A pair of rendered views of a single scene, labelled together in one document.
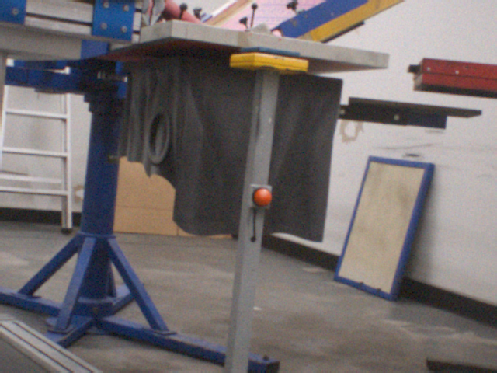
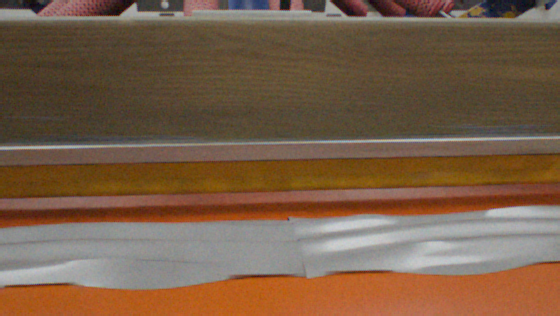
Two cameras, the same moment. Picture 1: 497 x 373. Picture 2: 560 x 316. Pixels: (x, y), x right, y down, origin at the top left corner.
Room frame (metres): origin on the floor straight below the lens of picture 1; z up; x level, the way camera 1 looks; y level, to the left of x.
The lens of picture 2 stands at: (2.63, 0.10, 1.07)
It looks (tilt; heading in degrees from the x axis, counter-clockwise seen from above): 14 degrees down; 19
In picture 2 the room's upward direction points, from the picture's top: straight up
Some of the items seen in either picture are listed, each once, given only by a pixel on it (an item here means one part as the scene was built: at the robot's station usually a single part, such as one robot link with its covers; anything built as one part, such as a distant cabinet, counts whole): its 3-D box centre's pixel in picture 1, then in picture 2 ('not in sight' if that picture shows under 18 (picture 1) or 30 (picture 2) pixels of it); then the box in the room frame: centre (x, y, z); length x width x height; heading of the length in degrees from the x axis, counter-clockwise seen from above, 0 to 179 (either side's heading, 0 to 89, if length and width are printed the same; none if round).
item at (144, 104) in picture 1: (158, 122); not in sight; (2.61, 0.26, 0.79); 0.46 x 0.09 x 0.33; 25
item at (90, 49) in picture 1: (100, 46); not in sight; (2.83, 0.46, 0.99); 0.30 x 0.05 x 0.07; 25
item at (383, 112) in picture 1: (290, 104); not in sight; (3.63, -0.12, 0.91); 1.34 x 0.40 x 0.08; 85
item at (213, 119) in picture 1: (256, 154); not in sight; (2.47, -0.01, 0.74); 0.45 x 0.03 x 0.43; 115
